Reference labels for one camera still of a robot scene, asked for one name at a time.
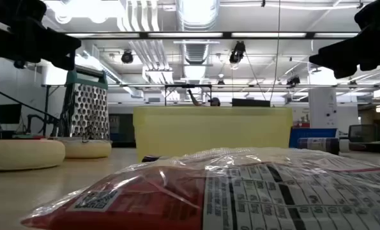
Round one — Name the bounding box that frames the grey mesh chair back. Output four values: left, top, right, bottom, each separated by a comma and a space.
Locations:
348, 123, 379, 143

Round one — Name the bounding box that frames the yellow translucent plastic bin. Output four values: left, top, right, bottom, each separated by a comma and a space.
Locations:
133, 106, 293, 162

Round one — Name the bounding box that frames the small black monitor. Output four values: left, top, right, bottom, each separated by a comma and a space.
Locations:
0, 103, 22, 125

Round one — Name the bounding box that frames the dark background cabinet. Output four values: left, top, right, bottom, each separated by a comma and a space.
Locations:
109, 113, 136, 148

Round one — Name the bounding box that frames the white square column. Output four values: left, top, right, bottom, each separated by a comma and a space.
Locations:
308, 88, 338, 129

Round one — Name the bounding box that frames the person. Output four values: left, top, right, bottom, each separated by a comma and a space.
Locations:
186, 88, 222, 107

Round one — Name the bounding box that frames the black upright pole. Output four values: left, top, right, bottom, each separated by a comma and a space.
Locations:
43, 84, 50, 137

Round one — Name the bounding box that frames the black frame bar with lights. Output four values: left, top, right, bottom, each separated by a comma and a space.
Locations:
65, 31, 360, 40

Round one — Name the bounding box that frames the blue plastic bin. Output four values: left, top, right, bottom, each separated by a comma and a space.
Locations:
289, 127, 338, 149

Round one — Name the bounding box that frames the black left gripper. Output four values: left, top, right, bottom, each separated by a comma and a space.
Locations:
0, 0, 82, 71

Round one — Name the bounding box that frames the red snack bag clear wrap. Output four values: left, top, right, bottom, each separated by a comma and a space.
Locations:
20, 146, 380, 230

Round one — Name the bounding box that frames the cream round bun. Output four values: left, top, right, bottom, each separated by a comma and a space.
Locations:
50, 137, 113, 159
0, 139, 66, 171

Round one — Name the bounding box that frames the wide silver ventilation duct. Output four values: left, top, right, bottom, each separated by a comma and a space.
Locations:
176, 0, 221, 82

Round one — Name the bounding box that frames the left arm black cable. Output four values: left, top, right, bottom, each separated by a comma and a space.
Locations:
0, 83, 61, 124

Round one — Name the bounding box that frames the thin hanging black cable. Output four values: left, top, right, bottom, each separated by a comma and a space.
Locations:
270, 0, 282, 103

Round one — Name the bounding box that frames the steel box grater teal handle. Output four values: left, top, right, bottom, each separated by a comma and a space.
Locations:
59, 65, 110, 141

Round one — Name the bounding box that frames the wide black monitor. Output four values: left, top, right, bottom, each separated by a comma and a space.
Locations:
231, 98, 271, 108

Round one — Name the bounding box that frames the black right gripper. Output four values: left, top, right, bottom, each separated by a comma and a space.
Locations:
308, 0, 380, 79

